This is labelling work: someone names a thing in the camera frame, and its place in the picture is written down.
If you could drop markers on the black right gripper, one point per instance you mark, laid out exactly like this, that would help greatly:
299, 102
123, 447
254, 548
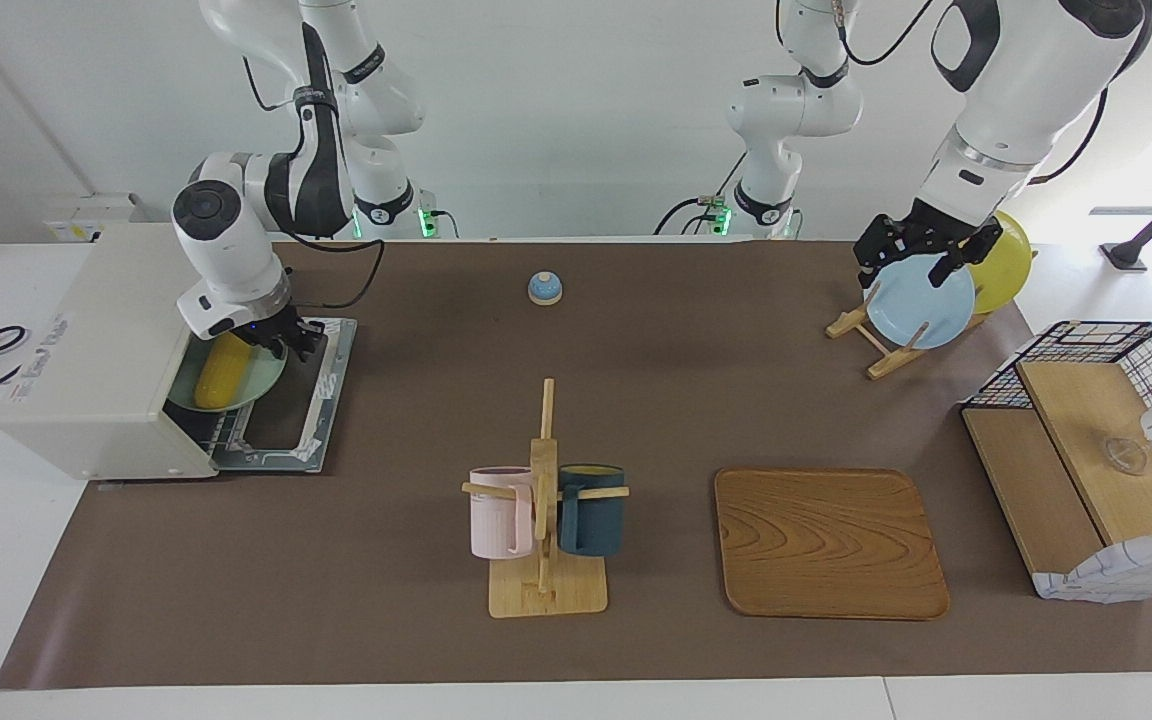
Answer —
281, 325

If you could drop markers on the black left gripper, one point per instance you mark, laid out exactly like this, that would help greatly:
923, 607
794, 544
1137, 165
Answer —
921, 232

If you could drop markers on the pale green plate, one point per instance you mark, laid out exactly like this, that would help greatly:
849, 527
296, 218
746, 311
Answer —
261, 375

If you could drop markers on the toaster oven glass door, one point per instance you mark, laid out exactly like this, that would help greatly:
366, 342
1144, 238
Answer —
331, 400

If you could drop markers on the yellow corn cob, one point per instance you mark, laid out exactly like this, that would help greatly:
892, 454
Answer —
221, 375

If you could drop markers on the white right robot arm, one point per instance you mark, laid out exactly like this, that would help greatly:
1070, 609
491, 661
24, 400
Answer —
226, 240

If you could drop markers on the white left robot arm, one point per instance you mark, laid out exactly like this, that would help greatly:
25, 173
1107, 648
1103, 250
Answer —
1016, 90

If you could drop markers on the cream toaster oven body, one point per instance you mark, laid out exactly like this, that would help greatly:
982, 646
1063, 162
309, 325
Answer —
96, 340

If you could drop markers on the light blue plate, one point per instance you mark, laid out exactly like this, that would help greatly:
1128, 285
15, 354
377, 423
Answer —
921, 305

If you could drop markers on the wooden plate rack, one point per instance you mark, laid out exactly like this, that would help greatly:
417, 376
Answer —
891, 362

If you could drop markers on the yellow plate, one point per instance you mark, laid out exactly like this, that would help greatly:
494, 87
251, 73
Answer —
1011, 265

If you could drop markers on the wooden step shelf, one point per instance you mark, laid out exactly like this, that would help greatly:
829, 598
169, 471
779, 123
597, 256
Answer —
1036, 480

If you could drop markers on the small blue call bell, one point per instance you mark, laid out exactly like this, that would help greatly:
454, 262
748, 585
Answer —
545, 290

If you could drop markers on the pink mug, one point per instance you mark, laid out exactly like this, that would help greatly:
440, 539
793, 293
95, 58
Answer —
496, 520

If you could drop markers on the brown table mat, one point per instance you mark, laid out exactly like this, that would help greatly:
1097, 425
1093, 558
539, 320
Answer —
386, 600

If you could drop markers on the wooden serving tray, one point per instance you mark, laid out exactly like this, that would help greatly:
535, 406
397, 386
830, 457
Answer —
826, 545

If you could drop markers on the small clear glass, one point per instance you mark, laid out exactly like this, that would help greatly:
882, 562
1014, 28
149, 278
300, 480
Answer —
1126, 458

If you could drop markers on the dark blue mug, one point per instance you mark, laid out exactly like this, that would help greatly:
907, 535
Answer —
596, 520

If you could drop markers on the wooden mug tree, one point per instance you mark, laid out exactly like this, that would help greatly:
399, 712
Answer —
546, 595

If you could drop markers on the white wall socket box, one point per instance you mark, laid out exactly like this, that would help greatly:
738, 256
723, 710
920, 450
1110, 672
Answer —
76, 228

